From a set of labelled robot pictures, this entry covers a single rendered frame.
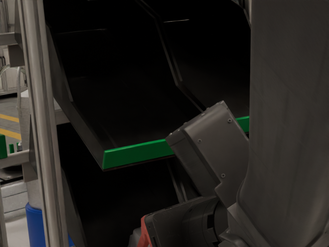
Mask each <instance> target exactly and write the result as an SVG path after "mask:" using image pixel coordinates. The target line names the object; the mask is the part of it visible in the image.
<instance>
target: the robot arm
mask: <svg viewBox="0 0 329 247"><path fill-rule="evenodd" d="M165 140H166V142H167V143H168V145H169V146H170V148H171V149H172V151H173V152H174V154H175V155H176V157H177V158H178V160H179V161H180V163H181V164H182V166H183V167H184V169H185V170H186V172H187V173H188V175H189V176H190V178H191V180H192V181H193V183H194V184H195V186H196V187H197V189H198V190H199V192H200V193H201V195H202V196H200V197H197V198H194V199H191V200H188V201H185V202H182V203H179V204H176V205H173V206H171V207H168V208H165V209H162V210H159V211H156V212H153V213H150V214H148V215H145V216H143V217H142V218H141V237H140V239H139V242H138V245H137V247H148V245H149V244H150V247H329V0H252V3H251V58H250V113H249V139H248V137H247V136H246V134H245V133H244V131H243V129H242V128H241V126H240V125H239V123H238V122H237V120H236V119H235V117H234V116H233V114H232V113H231V111H230V110H229V108H228V107H227V105H226V104H225V102H224V101H223V100H222V101H220V102H218V103H216V104H215V105H213V106H212V107H210V108H209V107H208V108H207V109H206V110H205V111H204V112H202V113H201V114H199V115H198V116H196V117H194V118H193V119H191V120H190V121H188V122H185V123H184V125H182V126H181V127H180V128H178V129H177V130H175V131H174V132H172V133H170V134H169V135H168V136H167V137H166V138H165Z"/></svg>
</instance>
